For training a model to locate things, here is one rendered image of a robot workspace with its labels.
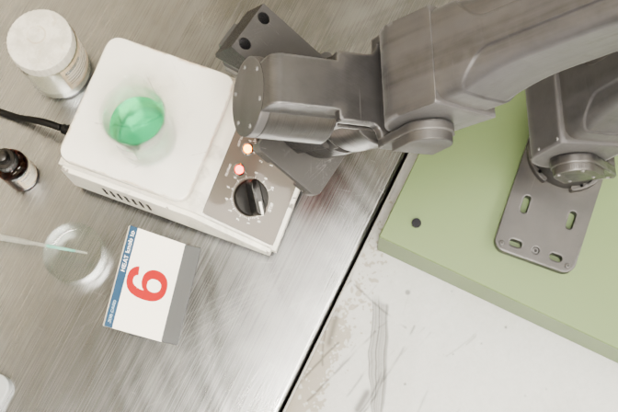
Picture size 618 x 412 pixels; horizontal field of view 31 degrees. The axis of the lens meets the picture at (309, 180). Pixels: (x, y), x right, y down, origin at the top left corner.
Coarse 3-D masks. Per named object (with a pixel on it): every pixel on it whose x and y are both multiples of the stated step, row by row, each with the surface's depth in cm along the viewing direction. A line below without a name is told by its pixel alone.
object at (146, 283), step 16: (144, 240) 99; (160, 240) 100; (144, 256) 99; (160, 256) 99; (176, 256) 100; (128, 272) 97; (144, 272) 98; (160, 272) 99; (128, 288) 97; (144, 288) 98; (160, 288) 99; (128, 304) 97; (144, 304) 98; (160, 304) 99; (128, 320) 97; (144, 320) 98; (160, 320) 99
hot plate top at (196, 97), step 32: (128, 64) 97; (160, 64) 97; (192, 64) 97; (96, 96) 96; (192, 96) 96; (224, 96) 96; (96, 128) 95; (192, 128) 95; (96, 160) 95; (192, 160) 94; (160, 192) 94
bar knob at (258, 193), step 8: (240, 184) 97; (248, 184) 96; (256, 184) 96; (240, 192) 97; (248, 192) 96; (256, 192) 96; (264, 192) 98; (240, 200) 97; (248, 200) 97; (256, 200) 96; (264, 200) 98; (240, 208) 97; (248, 208) 97; (256, 208) 96; (264, 208) 96
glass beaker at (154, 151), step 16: (128, 80) 89; (144, 80) 89; (112, 96) 89; (128, 96) 91; (144, 96) 91; (160, 96) 89; (112, 112) 91; (160, 128) 88; (128, 144) 88; (144, 144) 88; (160, 144) 91; (128, 160) 94; (144, 160) 92; (160, 160) 94
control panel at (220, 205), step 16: (240, 144) 97; (224, 160) 97; (240, 160) 97; (256, 160) 98; (224, 176) 97; (240, 176) 97; (256, 176) 98; (272, 176) 99; (224, 192) 96; (272, 192) 98; (288, 192) 99; (208, 208) 96; (224, 208) 96; (272, 208) 98; (240, 224) 97; (256, 224) 98; (272, 224) 98; (272, 240) 98
